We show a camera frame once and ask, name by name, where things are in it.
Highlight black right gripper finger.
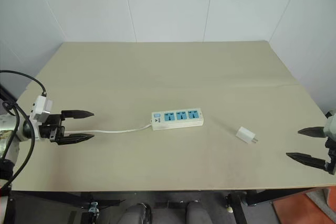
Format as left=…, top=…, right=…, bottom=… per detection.
left=298, top=126, right=327, bottom=139
left=286, top=152, right=329, bottom=170

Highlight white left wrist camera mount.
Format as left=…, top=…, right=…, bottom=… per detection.
left=28, top=94, right=55, bottom=141

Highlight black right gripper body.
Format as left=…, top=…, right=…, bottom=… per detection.
left=323, top=137, right=336, bottom=176

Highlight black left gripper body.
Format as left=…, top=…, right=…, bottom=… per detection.
left=39, top=112, right=66, bottom=143

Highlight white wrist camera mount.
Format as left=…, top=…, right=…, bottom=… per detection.
left=323, top=115, right=336, bottom=140
left=28, top=94, right=55, bottom=141

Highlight black table frame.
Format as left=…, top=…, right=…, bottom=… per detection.
left=7, top=186, right=328, bottom=224

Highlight black table foot white tip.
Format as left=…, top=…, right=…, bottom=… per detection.
left=224, top=194, right=235, bottom=214

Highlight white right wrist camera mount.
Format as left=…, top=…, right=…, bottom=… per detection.
left=323, top=115, right=336, bottom=140

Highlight white plug adapter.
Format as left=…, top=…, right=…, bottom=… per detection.
left=235, top=126, right=260, bottom=146

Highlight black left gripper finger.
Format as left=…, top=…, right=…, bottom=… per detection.
left=56, top=133, right=96, bottom=147
left=60, top=109, right=96, bottom=120

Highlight dark grey rounded shape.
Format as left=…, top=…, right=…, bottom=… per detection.
left=184, top=200, right=214, bottom=224
left=117, top=202, right=153, bottom=224

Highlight metal table clamp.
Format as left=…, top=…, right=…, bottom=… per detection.
left=88, top=201, right=100, bottom=214

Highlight white power strip blue sockets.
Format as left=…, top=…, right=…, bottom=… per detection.
left=151, top=108, right=205, bottom=132

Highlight white power strip cord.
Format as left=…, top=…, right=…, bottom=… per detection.
left=64, top=120, right=154, bottom=134

